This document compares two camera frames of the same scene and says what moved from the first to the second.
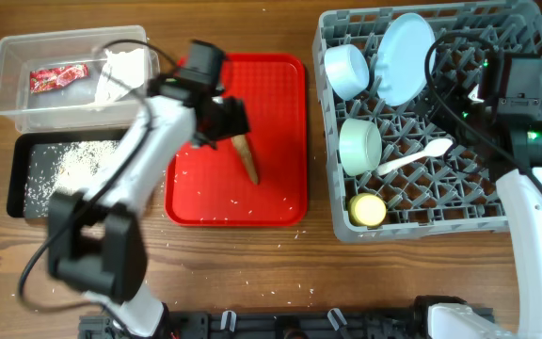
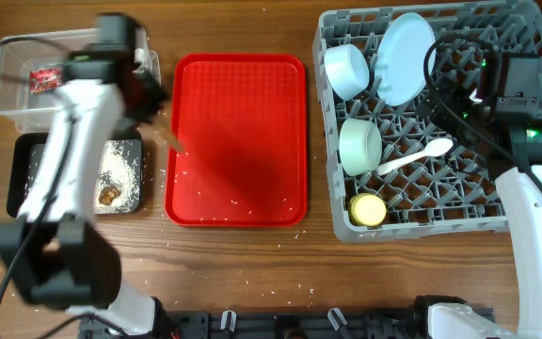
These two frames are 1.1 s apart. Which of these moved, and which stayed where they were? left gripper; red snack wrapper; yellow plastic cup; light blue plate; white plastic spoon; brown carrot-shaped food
Moved: brown carrot-shaped food; left gripper
Stayed: red snack wrapper; white plastic spoon; yellow plastic cup; light blue plate
